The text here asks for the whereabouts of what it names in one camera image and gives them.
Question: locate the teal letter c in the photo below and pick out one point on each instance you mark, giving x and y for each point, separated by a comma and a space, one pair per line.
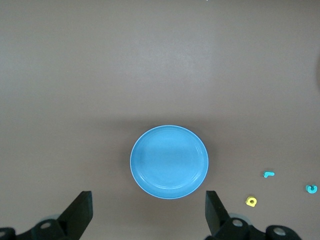
311, 192

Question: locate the blue plate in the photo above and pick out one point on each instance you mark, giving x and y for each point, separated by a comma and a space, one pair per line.
168, 162

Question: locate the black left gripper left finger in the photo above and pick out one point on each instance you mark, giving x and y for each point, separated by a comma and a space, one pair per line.
80, 212

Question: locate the yellow letter d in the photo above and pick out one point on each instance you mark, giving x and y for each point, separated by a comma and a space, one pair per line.
248, 203

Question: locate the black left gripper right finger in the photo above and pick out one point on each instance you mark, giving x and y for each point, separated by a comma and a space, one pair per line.
212, 212

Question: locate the teal letter r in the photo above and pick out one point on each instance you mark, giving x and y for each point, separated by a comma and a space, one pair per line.
268, 173

